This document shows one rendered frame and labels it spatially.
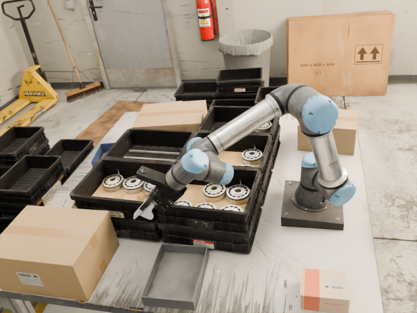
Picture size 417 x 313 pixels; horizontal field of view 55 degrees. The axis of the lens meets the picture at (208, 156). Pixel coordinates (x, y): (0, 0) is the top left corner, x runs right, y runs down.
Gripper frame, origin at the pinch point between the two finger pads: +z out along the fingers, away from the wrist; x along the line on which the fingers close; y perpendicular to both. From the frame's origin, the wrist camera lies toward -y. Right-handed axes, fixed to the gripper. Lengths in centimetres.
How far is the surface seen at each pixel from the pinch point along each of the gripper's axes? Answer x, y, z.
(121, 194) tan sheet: 25.5, -6.5, 36.5
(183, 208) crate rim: 13.0, 14.6, 1.8
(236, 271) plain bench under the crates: 6.3, 46.2, 2.7
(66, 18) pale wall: 310, -189, 209
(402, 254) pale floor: 100, 146, 5
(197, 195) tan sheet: 32.5, 19.1, 11.5
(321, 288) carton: 1, 64, -26
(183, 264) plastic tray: 3.7, 30.1, 17.7
